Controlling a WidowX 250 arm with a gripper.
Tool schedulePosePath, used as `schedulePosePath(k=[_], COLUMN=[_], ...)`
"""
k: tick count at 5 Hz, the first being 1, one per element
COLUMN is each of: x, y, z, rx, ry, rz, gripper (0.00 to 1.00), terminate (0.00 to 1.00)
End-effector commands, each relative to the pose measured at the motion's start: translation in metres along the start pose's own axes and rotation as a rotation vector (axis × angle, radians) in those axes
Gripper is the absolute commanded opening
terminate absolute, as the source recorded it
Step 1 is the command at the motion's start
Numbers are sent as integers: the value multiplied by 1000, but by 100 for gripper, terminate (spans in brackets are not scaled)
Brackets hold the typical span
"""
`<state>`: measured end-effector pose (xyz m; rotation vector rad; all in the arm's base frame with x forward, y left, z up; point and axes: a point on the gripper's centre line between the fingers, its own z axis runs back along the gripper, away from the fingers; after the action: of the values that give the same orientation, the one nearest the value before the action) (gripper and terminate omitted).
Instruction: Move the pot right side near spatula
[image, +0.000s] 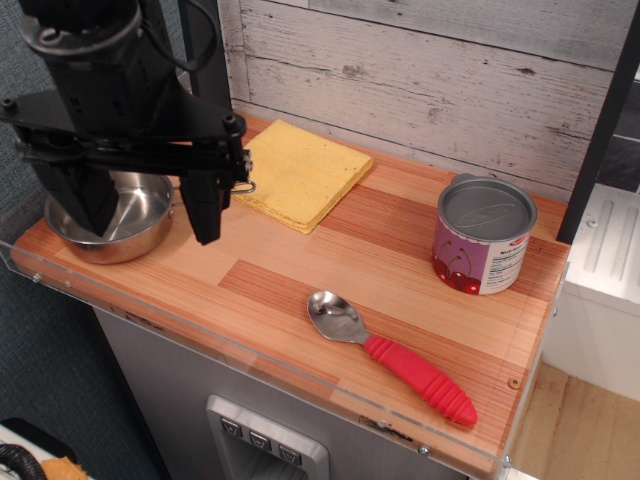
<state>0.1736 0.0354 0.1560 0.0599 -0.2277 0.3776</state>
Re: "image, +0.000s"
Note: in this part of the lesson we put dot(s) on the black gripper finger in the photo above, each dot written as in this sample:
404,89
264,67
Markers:
87,193
205,195

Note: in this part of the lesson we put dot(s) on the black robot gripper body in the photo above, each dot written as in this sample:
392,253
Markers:
117,105

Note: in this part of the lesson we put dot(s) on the small steel pot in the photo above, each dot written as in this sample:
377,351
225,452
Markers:
142,220

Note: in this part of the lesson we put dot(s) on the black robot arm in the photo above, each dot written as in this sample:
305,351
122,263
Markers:
104,20

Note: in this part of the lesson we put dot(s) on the folded yellow cloth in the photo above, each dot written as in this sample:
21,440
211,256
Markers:
300,176

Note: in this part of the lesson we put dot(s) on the grey toy fridge cabinet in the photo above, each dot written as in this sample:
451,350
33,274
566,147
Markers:
213,421

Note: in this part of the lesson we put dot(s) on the clear acrylic edge guard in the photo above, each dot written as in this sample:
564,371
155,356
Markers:
294,368

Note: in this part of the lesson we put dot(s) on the cherry label tin can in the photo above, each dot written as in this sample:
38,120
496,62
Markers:
482,231

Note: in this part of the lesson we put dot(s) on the orange sponge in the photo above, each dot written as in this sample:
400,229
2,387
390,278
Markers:
63,469

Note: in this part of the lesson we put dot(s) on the white toy sink unit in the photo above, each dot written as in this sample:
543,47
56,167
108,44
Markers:
593,333

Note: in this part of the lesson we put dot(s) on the red handled metal spoon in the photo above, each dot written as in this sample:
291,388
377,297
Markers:
337,320

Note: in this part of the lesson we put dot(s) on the black vertical frame post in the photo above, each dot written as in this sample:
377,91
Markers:
613,105

